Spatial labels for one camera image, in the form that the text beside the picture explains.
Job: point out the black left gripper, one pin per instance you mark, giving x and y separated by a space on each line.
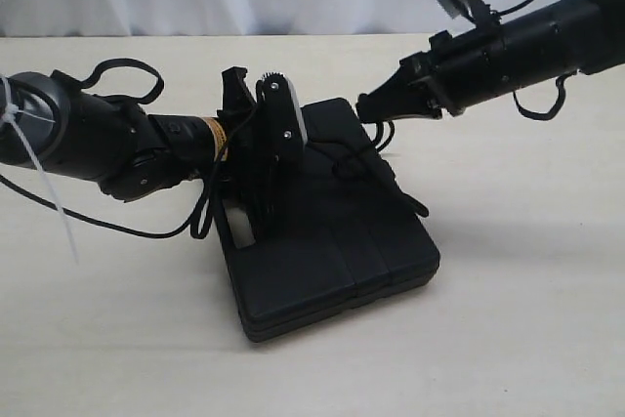
250 174

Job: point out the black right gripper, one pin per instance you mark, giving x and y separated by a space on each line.
413 91

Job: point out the black plastic carrying case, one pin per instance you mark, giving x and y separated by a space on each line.
332 245

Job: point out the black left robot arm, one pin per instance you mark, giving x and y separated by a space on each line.
57 125

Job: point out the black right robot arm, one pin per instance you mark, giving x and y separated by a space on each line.
498 58

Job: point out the white zip tie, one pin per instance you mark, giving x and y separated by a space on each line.
8 116

